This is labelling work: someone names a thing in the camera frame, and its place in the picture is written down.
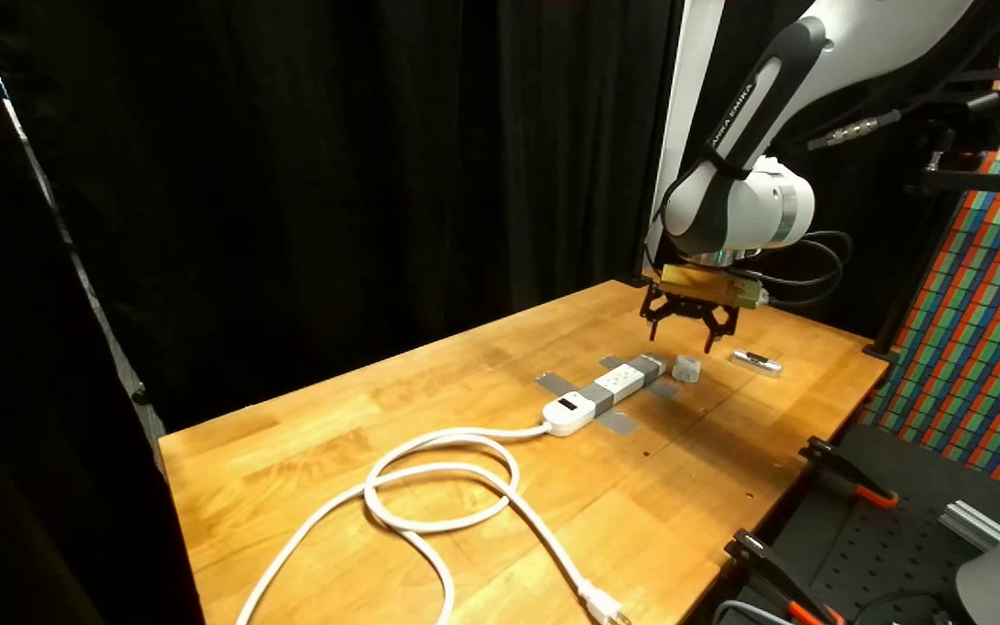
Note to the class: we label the small silver metal device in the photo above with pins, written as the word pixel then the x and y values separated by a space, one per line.
pixel 756 364

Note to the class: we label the black orange spring clamp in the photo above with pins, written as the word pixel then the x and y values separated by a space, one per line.
pixel 851 474
pixel 780 575

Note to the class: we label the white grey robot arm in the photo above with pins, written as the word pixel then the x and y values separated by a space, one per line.
pixel 746 204

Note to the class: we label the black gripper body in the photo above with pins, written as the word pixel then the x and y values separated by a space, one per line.
pixel 693 306

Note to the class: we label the silver metal frame pole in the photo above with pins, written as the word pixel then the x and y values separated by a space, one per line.
pixel 133 386

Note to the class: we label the black curtain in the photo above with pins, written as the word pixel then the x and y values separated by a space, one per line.
pixel 349 174

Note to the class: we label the grey duct tape strip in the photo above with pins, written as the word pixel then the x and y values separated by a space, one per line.
pixel 618 424
pixel 663 389

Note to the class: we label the white cube charger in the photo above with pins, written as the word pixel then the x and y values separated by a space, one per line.
pixel 688 371

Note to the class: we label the silver aluminium bracket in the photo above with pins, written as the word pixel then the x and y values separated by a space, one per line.
pixel 974 522

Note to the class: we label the black camera stand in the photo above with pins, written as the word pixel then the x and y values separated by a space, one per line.
pixel 986 182

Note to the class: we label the white power strip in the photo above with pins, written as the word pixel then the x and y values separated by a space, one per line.
pixel 574 411

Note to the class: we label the black perforated board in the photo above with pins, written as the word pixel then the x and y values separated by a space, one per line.
pixel 930 474

